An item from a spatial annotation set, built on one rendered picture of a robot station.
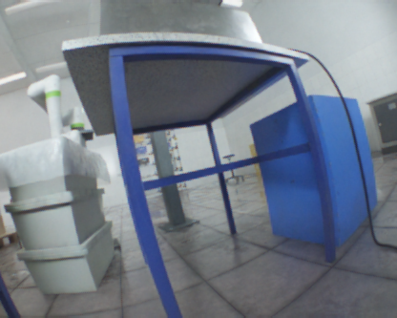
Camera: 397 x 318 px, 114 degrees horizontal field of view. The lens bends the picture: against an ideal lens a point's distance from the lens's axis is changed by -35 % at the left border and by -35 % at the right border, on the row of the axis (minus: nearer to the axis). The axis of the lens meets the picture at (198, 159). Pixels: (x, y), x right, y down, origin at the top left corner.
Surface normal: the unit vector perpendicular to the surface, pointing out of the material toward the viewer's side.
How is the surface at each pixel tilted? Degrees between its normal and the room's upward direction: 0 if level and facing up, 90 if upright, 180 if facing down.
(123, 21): 90
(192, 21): 90
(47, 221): 96
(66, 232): 96
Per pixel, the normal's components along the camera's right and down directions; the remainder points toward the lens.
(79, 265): 0.25, -0.01
